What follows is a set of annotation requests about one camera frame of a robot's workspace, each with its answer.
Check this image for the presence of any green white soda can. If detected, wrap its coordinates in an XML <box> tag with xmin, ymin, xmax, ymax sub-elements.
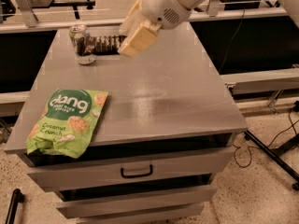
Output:
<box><xmin>69</xmin><ymin>25</ymin><xmax>95</xmax><ymax>65</ymax></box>

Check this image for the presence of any grey drawer cabinet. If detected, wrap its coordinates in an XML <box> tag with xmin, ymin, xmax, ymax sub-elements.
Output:
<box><xmin>7</xmin><ymin>23</ymin><xmax>247</xmax><ymax>224</ymax></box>

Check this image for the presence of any black bar lower left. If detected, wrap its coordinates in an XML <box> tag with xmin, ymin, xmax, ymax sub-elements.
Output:
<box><xmin>5</xmin><ymin>189</ymin><xmax>24</xmax><ymax>224</ymax></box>

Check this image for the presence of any black cable on floor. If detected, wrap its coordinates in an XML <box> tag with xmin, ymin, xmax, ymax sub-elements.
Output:
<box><xmin>232</xmin><ymin>110</ymin><xmax>299</xmax><ymax>169</ymax></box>

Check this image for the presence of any green rice chip bag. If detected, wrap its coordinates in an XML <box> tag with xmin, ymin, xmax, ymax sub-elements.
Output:
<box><xmin>26</xmin><ymin>89</ymin><xmax>108</xmax><ymax>159</ymax></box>

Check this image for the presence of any black chocolate rxbar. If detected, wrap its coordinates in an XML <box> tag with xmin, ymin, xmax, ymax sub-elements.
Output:
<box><xmin>85</xmin><ymin>35</ymin><xmax>125</xmax><ymax>56</ymax></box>

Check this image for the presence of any black drawer handle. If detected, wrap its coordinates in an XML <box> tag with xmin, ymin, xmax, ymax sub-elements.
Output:
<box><xmin>121</xmin><ymin>164</ymin><xmax>153</xmax><ymax>179</ymax></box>

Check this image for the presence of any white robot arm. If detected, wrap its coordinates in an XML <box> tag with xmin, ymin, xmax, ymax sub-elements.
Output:
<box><xmin>118</xmin><ymin>0</ymin><xmax>299</xmax><ymax>57</ymax></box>

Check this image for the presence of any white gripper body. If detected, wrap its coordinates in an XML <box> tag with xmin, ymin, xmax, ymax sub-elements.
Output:
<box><xmin>142</xmin><ymin>0</ymin><xmax>191</xmax><ymax>29</ymax></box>

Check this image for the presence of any black stand leg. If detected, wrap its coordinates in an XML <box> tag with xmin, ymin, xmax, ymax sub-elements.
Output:
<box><xmin>245</xmin><ymin>131</ymin><xmax>299</xmax><ymax>191</ymax></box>

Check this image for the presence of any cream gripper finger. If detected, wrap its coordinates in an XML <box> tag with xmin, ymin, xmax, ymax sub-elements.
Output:
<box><xmin>119</xmin><ymin>0</ymin><xmax>145</xmax><ymax>36</ymax></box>
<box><xmin>118</xmin><ymin>21</ymin><xmax>161</xmax><ymax>57</ymax></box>

